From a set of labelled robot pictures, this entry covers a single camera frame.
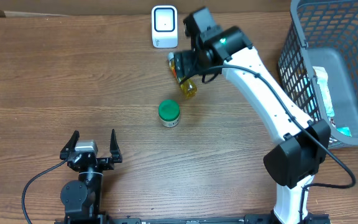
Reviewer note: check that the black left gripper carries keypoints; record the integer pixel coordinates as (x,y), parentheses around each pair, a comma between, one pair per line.
(114,149)

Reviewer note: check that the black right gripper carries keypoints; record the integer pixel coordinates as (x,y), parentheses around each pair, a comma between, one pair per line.
(188,66)

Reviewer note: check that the yellow liquid bottle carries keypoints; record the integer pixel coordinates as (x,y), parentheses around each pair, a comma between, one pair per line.
(188,87)

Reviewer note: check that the green lid white jar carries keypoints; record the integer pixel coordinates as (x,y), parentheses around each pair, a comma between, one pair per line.
(169,113)

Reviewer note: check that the teal snack package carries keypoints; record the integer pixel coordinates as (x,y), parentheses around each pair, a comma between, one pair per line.
(322,81)

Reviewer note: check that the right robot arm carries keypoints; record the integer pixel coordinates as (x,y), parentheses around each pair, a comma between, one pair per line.
(301,144)

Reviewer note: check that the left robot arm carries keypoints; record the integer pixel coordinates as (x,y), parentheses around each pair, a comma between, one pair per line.
(82,197)

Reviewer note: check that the white barcode scanner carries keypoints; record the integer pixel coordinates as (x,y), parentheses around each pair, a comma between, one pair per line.
(164,26)

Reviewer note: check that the grey plastic basket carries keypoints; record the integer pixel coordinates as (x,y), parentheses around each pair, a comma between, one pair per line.
(323,34)

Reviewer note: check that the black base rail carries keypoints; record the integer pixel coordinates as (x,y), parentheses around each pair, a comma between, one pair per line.
(182,220)

